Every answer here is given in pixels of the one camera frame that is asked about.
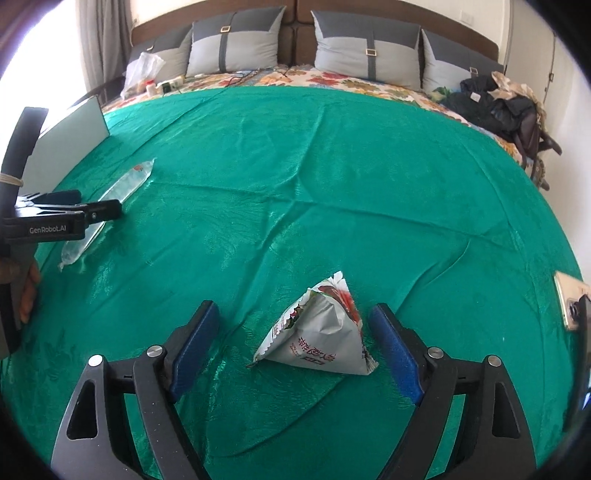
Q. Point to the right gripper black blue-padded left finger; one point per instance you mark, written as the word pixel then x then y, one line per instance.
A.
pixel 94 440

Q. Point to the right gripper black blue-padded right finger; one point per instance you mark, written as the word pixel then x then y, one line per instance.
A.
pixel 493 439

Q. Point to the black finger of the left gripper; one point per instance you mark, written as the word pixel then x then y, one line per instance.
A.
pixel 70 201

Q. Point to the long clear plastic packet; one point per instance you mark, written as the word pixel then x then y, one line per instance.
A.
pixel 114 197

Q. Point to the white red triangular snack bag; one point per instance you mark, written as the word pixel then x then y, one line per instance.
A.
pixel 321 331

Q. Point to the person's left hand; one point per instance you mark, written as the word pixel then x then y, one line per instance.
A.
pixel 10 271

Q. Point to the white board panel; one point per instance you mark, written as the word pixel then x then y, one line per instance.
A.
pixel 63 145

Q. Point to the black smartphone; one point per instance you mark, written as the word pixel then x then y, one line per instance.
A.
pixel 580 395

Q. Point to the small bottles on bed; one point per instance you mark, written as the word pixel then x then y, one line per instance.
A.
pixel 153 89

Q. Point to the white plastic bag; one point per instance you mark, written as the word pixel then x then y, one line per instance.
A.
pixel 139 72

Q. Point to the gold smartphone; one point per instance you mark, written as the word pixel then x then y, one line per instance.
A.
pixel 570 290

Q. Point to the grey curtain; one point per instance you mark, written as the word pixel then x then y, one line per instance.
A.
pixel 104 29

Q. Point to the grey pillow far left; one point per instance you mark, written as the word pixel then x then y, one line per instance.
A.
pixel 172 47

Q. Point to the grey pillow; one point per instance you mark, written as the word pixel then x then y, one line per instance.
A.
pixel 172 47
pixel 243 40
pixel 448 63
pixel 368 47

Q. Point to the green satin bedspread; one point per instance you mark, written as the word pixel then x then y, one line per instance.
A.
pixel 259 193

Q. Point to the floral bed sheet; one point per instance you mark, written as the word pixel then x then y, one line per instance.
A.
pixel 323 80

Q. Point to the brown upholstered headboard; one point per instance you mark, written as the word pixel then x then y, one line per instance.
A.
pixel 297 33

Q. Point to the dark chair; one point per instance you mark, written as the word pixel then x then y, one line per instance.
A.
pixel 531 141

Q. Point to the black jacket pile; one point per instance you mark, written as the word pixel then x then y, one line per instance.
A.
pixel 505 114

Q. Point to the beige patterned cloth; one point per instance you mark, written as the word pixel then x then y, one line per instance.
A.
pixel 508 89

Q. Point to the grey pillow centre right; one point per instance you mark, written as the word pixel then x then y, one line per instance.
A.
pixel 368 47

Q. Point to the grey pillow far right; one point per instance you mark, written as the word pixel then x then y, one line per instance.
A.
pixel 448 63

